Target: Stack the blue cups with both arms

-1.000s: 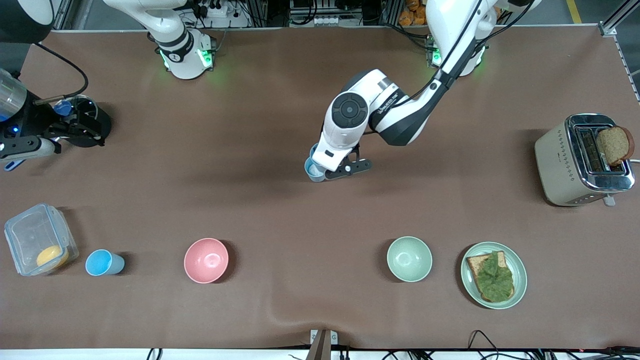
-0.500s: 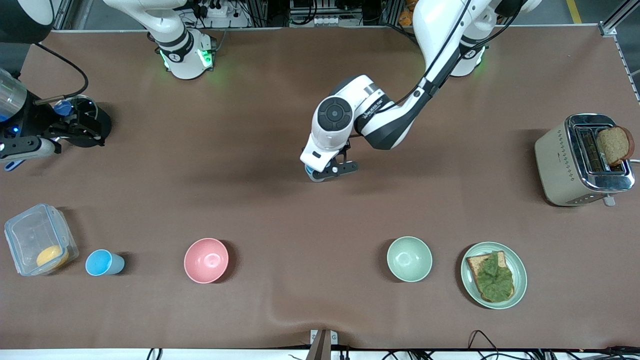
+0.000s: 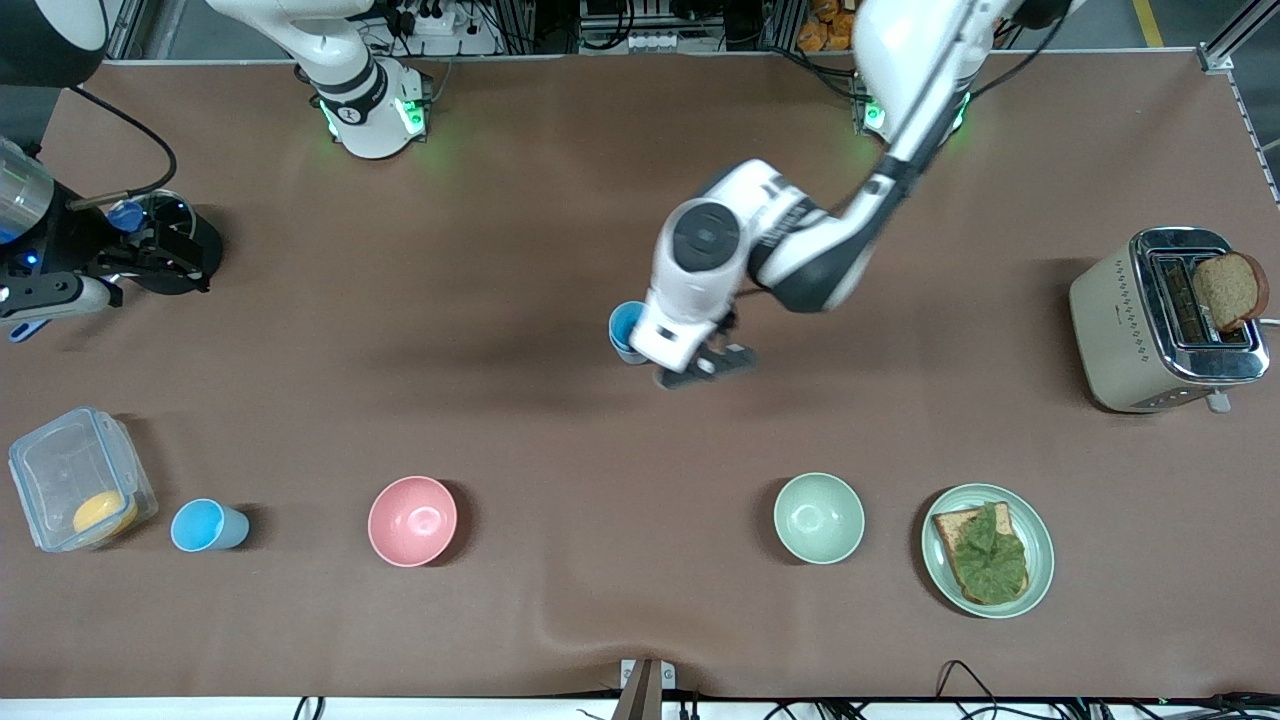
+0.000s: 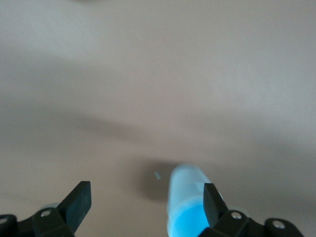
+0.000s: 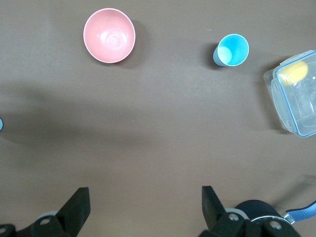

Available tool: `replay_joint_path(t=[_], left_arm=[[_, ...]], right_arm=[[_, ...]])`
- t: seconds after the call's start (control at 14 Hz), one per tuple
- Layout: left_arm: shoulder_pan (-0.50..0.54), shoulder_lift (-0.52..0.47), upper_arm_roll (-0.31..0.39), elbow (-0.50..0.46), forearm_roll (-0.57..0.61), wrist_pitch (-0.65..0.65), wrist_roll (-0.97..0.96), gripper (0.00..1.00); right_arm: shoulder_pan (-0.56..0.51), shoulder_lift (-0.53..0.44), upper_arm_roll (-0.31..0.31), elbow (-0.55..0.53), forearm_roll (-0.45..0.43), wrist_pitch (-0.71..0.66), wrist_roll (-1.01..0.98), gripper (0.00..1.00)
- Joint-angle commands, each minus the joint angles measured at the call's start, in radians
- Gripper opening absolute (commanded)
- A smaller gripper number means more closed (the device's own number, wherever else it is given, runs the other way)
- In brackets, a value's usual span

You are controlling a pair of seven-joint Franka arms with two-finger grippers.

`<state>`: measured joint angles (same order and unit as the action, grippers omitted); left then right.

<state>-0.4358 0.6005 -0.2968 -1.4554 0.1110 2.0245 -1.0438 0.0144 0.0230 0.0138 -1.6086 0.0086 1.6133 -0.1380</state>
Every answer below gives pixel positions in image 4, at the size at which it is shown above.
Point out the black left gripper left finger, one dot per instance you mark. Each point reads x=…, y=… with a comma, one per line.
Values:
x=79, y=202

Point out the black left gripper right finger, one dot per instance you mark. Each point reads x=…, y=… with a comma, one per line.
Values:
x=212, y=207

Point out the blue plastic cup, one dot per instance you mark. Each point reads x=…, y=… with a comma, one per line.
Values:
x=185, y=185
x=187, y=223

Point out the brown table cover cloth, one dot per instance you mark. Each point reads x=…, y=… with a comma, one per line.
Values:
x=148, y=74

